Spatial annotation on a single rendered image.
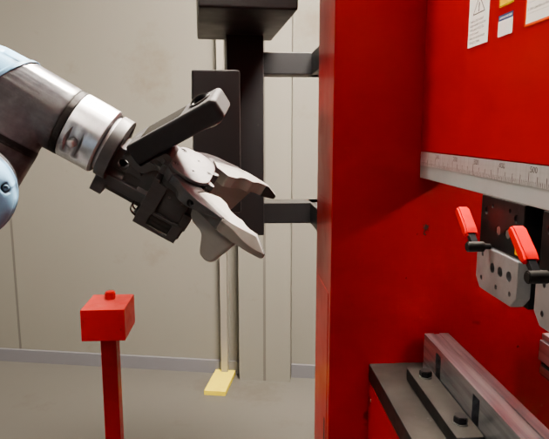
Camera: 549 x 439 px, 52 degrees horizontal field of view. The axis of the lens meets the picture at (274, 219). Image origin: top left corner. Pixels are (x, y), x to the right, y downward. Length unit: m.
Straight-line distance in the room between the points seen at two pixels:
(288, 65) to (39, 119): 1.33
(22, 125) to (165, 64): 2.71
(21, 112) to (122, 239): 2.86
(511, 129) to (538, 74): 0.10
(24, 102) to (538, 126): 0.68
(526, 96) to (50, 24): 3.03
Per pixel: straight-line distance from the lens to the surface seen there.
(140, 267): 3.46
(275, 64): 1.87
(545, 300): 0.87
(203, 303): 3.40
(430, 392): 1.28
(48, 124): 0.62
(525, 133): 0.93
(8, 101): 0.63
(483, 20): 1.10
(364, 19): 1.36
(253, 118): 1.85
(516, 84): 0.97
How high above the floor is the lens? 1.45
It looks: 9 degrees down
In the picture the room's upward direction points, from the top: straight up
